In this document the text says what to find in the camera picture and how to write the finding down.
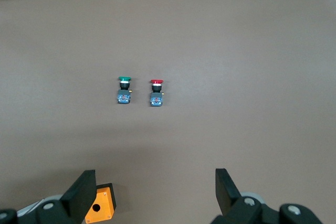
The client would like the red mushroom push button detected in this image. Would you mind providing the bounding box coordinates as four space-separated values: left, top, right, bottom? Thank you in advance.
149 79 166 107

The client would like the orange button enclosure box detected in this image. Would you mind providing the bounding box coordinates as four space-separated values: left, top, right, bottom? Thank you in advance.
84 183 116 224

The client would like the green mushroom push button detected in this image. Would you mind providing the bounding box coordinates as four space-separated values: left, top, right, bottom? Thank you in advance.
116 76 133 105

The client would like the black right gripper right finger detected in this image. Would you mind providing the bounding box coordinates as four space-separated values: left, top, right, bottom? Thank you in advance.
211 168 264 224

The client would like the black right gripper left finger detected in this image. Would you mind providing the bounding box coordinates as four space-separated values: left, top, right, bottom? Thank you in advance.
36 169 97 224

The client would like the brown table cover mat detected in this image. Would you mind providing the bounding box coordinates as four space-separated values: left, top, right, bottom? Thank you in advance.
0 0 336 224

